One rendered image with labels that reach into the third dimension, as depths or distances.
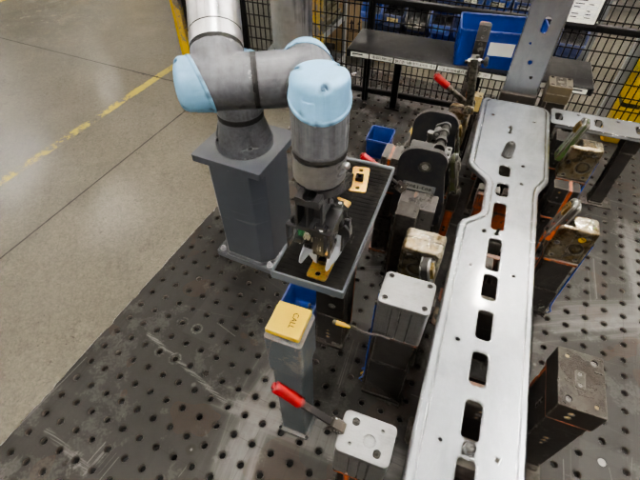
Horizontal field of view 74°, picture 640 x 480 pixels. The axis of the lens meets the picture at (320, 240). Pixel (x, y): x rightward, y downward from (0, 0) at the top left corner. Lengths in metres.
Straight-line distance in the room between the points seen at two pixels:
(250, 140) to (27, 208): 2.18
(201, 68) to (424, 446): 0.68
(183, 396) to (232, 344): 0.18
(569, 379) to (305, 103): 0.68
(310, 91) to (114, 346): 1.00
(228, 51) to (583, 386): 0.80
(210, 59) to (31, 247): 2.32
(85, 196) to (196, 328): 1.86
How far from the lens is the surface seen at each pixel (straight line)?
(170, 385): 1.22
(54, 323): 2.42
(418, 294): 0.82
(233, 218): 1.26
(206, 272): 1.40
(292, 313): 0.72
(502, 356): 0.93
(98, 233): 2.72
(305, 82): 0.51
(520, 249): 1.12
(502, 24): 1.91
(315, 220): 0.63
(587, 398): 0.92
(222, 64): 0.61
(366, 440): 0.74
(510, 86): 1.73
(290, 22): 0.97
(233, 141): 1.10
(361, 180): 0.94
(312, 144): 0.54
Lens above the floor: 1.76
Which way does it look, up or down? 48 degrees down
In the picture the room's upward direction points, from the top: straight up
